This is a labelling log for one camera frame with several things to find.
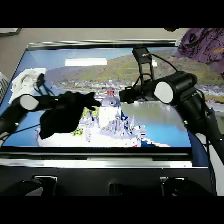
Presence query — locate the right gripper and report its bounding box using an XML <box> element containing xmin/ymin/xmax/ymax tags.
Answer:
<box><xmin>118</xmin><ymin>85</ymin><xmax>142</xmax><ymax>104</ymax></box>

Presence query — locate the white garment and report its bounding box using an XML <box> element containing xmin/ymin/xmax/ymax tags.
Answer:
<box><xmin>9</xmin><ymin>67</ymin><xmax>47</xmax><ymax>105</ymax></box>

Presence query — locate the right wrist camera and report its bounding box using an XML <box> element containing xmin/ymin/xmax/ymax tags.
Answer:
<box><xmin>131</xmin><ymin>46</ymin><xmax>156</xmax><ymax>83</ymax></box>

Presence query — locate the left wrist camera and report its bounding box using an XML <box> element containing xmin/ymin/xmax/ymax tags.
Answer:
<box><xmin>34</xmin><ymin>72</ymin><xmax>47</xmax><ymax>90</ymax></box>

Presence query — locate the black garment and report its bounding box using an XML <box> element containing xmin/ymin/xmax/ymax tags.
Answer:
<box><xmin>38</xmin><ymin>90</ymin><xmax>102</xmax><ymax>140</ymax></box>

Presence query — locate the silver frame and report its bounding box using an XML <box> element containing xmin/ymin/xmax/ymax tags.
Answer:
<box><xmin>0</xmin><ymin>155</ymin><xmax>224</xmax><ymax>196</ymax></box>

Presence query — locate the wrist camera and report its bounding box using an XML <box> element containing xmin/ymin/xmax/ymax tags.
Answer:
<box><xmin>34</xmin><ymin>72</ymin><xmax>47</xmax><ymax>90</ymax></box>
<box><xmin>131</xmin><ymin>46</ymin><xmax>156</xmax><ymax>83</ymax></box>

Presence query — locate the black cable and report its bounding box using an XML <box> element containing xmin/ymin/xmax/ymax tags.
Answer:
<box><xmin>150</xmin><ymin>52</ymin><xmax>180</xmax><ymax>73</ymax></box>

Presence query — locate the blue garment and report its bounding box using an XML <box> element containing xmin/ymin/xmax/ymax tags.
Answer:
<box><xmin>187</xmin><ymin>129</ymin><xmax>215</xmax><ymax>168</ymax></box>

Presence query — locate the purple patterned garment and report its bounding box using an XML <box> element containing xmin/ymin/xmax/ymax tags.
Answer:
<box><xmin>175</xmin><ymin>28</ymin><xmax>224</xmax><ymax>78</ymax></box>

